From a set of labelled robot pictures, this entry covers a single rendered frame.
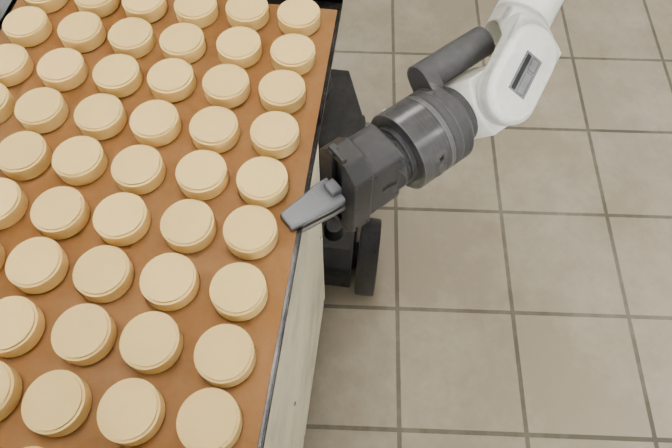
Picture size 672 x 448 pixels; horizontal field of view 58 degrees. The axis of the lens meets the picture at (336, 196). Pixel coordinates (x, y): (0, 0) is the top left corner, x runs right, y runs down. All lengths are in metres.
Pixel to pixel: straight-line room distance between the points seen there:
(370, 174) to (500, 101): 0.16
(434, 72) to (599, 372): 1.18
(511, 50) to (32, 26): 0.53
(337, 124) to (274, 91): 1.04
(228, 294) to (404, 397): 1.06
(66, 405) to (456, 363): 1.18
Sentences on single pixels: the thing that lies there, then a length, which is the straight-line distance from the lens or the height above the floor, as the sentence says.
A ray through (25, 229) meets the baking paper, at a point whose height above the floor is 1.00.
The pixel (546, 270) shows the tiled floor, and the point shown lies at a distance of 1.74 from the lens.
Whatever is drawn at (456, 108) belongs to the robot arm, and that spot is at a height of 1.04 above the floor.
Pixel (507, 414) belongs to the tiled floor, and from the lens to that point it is 1.59.
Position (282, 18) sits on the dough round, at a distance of 0.72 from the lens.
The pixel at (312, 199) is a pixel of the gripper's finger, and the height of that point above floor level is 1.01.
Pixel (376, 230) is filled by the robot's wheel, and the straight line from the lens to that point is 1.48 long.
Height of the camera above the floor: 1.51
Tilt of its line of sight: 60 degrees down
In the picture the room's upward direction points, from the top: straight up
